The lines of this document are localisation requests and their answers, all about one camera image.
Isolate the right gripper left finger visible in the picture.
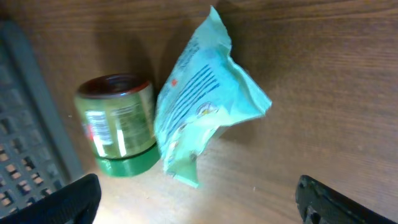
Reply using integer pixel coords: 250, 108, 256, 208
1, 174, 101, 224

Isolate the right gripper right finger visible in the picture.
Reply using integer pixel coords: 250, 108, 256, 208
295, 175, 397, 224

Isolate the light green item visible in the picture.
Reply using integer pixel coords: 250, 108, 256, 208
74, 73, 160, 177

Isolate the mint green wipes pouch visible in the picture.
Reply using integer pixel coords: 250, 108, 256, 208
154, 7, 272, 187

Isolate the dark grey plastic basket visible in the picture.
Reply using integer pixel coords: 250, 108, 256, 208
1, 21, 84, 217

